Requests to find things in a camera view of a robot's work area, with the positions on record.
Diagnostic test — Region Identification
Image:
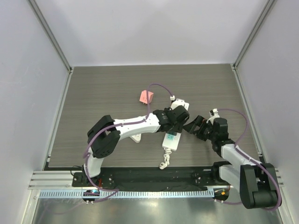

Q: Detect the pink cube plug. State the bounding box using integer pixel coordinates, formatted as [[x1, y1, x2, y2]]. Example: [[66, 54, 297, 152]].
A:
[[139, 90, 154, 104]]

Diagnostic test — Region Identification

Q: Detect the white triangular socket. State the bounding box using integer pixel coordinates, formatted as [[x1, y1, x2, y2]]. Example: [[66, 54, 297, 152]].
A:
[[130, 134, 141, 143]]

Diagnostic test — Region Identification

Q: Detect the white power strip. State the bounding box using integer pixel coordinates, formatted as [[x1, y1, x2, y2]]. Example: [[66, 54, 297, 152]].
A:
[[162, 132, 181, 151]]

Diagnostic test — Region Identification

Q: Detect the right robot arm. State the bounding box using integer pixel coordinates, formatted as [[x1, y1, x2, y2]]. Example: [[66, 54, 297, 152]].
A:
[[184, 115, 282, 210]]

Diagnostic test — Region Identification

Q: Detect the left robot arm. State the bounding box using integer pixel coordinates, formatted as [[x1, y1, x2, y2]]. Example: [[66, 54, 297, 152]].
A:
[[83, 105, 189, 187]]

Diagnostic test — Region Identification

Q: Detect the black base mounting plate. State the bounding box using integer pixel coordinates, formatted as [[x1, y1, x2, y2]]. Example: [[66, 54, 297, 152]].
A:
[[72, 166, 239, 190]]

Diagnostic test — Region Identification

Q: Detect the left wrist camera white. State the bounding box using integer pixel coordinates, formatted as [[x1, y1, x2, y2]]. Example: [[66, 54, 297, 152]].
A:
[[170, 95, 190, 110]]

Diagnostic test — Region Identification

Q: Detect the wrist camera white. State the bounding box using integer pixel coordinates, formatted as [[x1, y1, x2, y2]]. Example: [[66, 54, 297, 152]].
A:
[[207, 108, 220, 125], [170, 95, 190, 110]]

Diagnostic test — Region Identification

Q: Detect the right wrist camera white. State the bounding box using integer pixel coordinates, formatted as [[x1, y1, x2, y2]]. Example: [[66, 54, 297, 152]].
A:
[[207, 108, 220, 125]]

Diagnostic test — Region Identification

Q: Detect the white coiled power cord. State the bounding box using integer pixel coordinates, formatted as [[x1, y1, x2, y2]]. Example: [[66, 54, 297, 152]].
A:
[[159, 148, 171, 170]]

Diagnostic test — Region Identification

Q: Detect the right aluminium frame post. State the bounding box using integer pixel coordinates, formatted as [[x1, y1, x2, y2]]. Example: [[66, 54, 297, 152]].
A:
[[231, 0, 277, 70]]

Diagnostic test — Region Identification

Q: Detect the aluminium frame post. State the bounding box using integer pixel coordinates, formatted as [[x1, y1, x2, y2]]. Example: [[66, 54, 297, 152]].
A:
[[27, 0, 72, 73], [231, 0, 277, 70]]

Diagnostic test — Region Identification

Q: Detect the white slotted cable duct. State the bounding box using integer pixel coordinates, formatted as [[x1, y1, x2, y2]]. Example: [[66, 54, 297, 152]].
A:
[[39, 189, 214, 199]]

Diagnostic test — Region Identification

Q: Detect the left aluminium frame post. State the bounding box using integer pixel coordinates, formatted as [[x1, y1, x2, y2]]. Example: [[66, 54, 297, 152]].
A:
[[27, 0, 72, 73]]

